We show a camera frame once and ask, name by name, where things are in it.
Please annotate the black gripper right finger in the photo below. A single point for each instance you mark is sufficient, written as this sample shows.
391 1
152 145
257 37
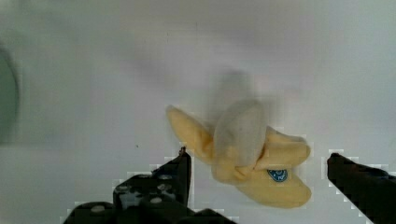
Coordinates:
371 190

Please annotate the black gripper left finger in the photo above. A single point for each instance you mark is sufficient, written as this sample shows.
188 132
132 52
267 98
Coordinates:
160 197

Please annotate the yellow plush banana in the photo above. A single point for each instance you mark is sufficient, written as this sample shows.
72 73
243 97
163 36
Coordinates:
247 153

